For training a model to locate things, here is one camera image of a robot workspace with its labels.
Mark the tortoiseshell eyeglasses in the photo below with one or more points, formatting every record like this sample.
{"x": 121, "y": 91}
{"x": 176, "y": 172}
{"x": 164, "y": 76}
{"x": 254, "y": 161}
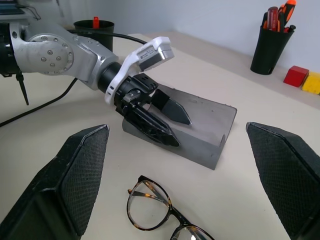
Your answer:
{"x": 178, "y": 217}

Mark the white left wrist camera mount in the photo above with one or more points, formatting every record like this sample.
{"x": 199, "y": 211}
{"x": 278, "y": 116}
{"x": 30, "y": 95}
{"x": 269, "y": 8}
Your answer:
{"x": 150, "y": 56}

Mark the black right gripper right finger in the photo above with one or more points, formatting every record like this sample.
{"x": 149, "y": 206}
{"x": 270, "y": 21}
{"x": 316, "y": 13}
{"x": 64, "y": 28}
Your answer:
{"x": 287, "y": 175}

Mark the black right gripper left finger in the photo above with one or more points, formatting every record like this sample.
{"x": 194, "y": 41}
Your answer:
{"x": 75, "y": 175}

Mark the small black red screwdriver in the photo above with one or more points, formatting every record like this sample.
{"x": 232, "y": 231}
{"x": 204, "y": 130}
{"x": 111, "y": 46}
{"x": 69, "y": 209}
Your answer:
{"x": 290, "y": 28}

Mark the grey rectangular tray holder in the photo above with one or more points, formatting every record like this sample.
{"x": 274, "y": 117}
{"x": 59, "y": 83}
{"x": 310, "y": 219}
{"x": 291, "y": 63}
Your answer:
{"x": 207, "y": 117}

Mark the yellow block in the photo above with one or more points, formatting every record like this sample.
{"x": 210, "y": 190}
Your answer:
{"x": 312, "y": 83}

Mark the dark background keyboard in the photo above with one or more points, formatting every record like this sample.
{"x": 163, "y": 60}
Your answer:
{"x": 11, "y": 10}

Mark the red marker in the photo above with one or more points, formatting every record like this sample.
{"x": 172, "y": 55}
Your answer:
{"x": 96, "y": 23}

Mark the red cube block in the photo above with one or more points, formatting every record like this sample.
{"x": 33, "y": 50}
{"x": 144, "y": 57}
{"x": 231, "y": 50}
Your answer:
{"x": 295, "y": 76}

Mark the black marker cup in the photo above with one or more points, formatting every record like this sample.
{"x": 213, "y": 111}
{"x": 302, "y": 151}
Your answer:
{"x": 87, "y": 26}

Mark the black zip tie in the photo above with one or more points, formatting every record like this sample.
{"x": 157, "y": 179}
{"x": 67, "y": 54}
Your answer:
{"x": 23, "y": 90}

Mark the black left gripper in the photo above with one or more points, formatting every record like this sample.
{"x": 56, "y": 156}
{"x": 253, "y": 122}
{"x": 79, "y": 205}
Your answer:
{"x": 136, "y": 87}

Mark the black tool holder cup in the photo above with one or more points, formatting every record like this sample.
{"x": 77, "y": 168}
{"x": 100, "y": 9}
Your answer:
{"x": 270, "y": 50}

